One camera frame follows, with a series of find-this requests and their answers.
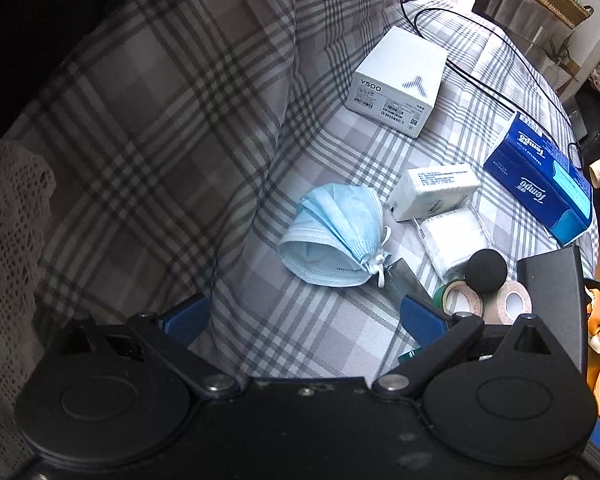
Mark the white tape roll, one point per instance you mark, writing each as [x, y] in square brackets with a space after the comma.
[452, 290]

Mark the clear bag of cotton pads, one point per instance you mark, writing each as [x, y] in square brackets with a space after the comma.
[455, 235]

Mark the potted plant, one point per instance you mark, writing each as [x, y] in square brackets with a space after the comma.
[560, 50]

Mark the beige tape roll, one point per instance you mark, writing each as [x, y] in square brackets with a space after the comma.
[495, 310]

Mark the black triangular case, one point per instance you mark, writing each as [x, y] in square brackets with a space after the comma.
[555, 290]

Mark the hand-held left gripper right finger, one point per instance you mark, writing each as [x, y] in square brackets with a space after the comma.
[420, 317]

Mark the blue face mask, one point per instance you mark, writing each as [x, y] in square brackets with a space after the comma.
[330, 230]

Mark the white cardboard box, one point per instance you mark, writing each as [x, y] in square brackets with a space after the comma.
[395, 80]

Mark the grey plaid bed sheet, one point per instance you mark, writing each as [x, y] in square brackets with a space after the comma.
[180, 135]

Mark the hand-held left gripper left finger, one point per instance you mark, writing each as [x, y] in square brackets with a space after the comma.
[185, 317]

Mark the silver metallic tube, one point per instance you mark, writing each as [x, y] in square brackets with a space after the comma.
[405, 280]

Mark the white lace cloth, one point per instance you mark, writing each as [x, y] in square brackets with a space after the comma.
[10, 240]

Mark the blue tissue pack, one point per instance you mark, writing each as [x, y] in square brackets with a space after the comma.
[535, 175]

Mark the black foam ball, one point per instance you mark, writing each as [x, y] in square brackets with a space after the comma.
[486, 270]

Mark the white tissue packet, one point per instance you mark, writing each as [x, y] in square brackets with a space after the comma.
[430, 190]

